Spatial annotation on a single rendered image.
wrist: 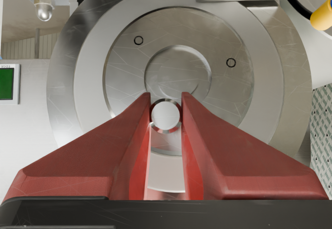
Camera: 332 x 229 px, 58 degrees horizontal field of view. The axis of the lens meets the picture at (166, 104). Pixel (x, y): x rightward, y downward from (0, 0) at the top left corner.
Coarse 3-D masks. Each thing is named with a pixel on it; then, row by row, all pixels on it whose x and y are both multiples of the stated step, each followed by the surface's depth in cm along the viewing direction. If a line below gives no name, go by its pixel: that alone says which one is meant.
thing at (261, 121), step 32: (128, 0) 17; (160, 0) 17; (192, 0) 17; (96, 32) 17; (256, 32) 16; (96, 64) 16; (256, 64) 16; (96, 96) 16; (256, 96) 16; (256, 128) 16; (160, 160) 16
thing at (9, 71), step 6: (0, 72) 51; (6, 72) 51; (0, 78) 50; (6, 78) 50; (0, 84) 50; (6, 84) 50; (0, 90) 50; (6, 90) 50; (0, 96) 50; (6, 96) 50
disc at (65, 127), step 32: (96, 0) 17; (256, 0) 17; (64, 32) 17; (288, 32) 17; (64, 64) 17; (288, 64) 16; (64, 96) 17; (288, 96) 16; (64, 128) 16; (288, 128) 16; (160, 192) 16
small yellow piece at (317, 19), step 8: (288, 0) 14; (296, 0) 13; (328, 0) 11; (296, 8) 13; (304, 8) 13; (320, 8) 12; (328, 8) 11; (304, 16) 13; (312, 16) 12; (320, 16) 12; (328, 16) 11; (312, 24) 12; (320, 24) 12; (328, 24) 12
